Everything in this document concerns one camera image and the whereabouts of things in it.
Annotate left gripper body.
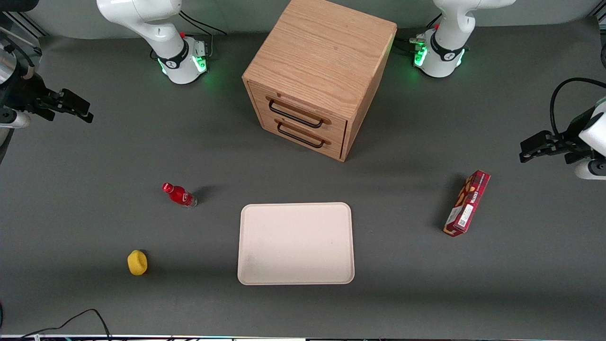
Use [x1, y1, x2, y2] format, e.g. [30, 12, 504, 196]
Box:
[562, 108, 606, 181]

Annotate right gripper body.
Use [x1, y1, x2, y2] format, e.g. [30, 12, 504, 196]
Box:
[0, 71, 55, 129]

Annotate wooden drawer with large handle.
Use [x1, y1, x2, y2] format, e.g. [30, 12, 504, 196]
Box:
[248, 81, 349, 145]

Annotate large black wire drawer handle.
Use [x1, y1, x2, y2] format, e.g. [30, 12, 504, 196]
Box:
[266, 96, 331, 129]

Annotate oak wooden drawer cabinet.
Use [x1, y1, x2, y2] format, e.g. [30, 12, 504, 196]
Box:
[241, 0, 398, 163]

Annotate red cookie box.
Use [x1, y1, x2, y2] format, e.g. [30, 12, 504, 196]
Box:
[443, 170, 491, 237]

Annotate red plastic bottle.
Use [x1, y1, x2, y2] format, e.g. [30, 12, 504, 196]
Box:
[162, 182, 198, 208]

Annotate yellow lemon toy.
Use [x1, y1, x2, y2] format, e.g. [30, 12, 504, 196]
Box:
[127, 250, 148, 276]

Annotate beige rectangular tray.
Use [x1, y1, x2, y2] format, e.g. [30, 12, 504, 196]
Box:
[237, 202, 355, 286]

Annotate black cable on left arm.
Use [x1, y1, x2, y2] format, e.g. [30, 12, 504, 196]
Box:
[550, 78, 606, 139]

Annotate aluminium frame profile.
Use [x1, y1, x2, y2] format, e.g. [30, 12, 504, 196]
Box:
[0, 9, 49, 45]

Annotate black cables at right base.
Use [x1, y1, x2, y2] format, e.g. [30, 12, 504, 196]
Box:
[150, 9, 228, 62]

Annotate black cables at base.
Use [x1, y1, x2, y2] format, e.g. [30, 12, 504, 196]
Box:
[150, 9, 228, 62]
[395, 13, 442, 56]

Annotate black cables at left base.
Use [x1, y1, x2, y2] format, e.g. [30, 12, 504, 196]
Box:
[395, 13, 442, 56]

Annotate wooden drawer with small handle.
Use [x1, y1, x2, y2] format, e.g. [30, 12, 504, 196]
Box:
[258, 113, 345, 160]

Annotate black cable at table edge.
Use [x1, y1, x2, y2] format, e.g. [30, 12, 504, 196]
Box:
[0, 309, 112, 341]

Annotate small black wire drawer handle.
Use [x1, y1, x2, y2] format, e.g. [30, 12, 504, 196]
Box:
[276, 120, 331, 149]

